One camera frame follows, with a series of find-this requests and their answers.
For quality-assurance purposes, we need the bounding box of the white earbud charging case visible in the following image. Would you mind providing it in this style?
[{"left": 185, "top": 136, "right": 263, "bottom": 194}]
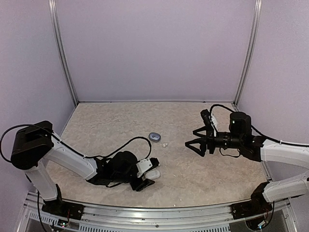
[{"left": 145, "top": 170, "right": 161, "bottom": 180}]

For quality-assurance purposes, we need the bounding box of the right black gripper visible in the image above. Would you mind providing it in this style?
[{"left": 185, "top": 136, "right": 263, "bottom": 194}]
[{"left": 185, "top": 125, "right": 243, "bottom": 157}]

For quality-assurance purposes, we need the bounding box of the purple earbud charging case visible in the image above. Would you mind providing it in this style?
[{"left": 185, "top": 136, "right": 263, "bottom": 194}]
[{"left": 148, "top": 132, "right": 161, "bottom": 143}]

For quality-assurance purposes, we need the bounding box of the right aluminium corner post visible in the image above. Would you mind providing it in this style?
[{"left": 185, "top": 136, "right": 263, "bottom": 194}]
[{"left": 233, "top": 0, "right": 263, "bottom": 108}]

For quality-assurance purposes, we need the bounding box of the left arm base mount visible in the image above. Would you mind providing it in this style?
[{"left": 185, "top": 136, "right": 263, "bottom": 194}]
[{"left": 42, "top": 184, "right": 84, "bottom": 220}]

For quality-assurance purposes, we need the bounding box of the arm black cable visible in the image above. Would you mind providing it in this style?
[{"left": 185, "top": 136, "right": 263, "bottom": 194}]
[
  {"left": 0, "top": 124, "right": 153, "bottom": 165},
  {"left": 209, "top": 103, "right": 309, "bottom": 147}
]

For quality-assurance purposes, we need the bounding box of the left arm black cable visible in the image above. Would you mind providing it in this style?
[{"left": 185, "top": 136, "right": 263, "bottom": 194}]
[{"left": 0, "top": 124, "right": 153, "bottom": 165}]

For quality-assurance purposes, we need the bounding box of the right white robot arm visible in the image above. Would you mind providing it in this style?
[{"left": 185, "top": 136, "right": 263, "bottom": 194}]
[{"left": 185, "top": 110, "right": 309, "bottom": 215}]

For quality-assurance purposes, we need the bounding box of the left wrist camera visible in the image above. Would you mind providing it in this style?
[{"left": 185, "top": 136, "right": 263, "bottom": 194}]
[{"left": 136, "top": 158, "right": 160, "bottom": 178}]

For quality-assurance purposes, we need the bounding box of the aluminium front rail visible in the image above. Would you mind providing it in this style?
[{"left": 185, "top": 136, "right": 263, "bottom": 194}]
[{"left": 14, "top": 192, "right": 299, "bottom": 232}]

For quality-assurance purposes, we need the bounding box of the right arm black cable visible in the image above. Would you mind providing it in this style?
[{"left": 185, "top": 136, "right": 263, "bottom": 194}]
[{"left": 209, "top": 103, "right": 309, "bottom": 147}]

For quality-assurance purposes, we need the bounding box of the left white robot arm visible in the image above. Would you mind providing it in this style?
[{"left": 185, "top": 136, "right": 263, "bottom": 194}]
[{"left": 11, "top": 121, "right": 159, "bottom": 215}]

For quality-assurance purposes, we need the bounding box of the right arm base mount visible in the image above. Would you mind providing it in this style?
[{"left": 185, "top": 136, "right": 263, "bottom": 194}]
[{"left": 231, "top": 181, "right": 273, "bottom": 219}]

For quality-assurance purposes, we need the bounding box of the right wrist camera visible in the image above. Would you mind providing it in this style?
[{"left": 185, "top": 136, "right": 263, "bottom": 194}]
[{"left": 200, "top": 109, "right": 218, "bottom": 132}]

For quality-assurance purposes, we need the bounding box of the left aluminium corner post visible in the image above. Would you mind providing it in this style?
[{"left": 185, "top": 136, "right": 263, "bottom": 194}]
[{"left": 48, "top": 0, "right": 79, "bottom": 107}]

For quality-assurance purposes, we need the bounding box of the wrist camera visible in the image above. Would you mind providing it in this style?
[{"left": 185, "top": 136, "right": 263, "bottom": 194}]
[
  {"left": 200, "top": 109, "right": 218, "bottom": 132},
  {"left": 136, "top": 158, "right": 160, "bottom": 178}
]

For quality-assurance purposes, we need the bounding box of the aluminium corner post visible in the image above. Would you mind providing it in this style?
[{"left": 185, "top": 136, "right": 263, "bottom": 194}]
[
  {"left": 233, "top": 0, "right": 263, "bottom": 108},
  {"left": 48, "top": 0, "right": 79, "bottom": 107}
]

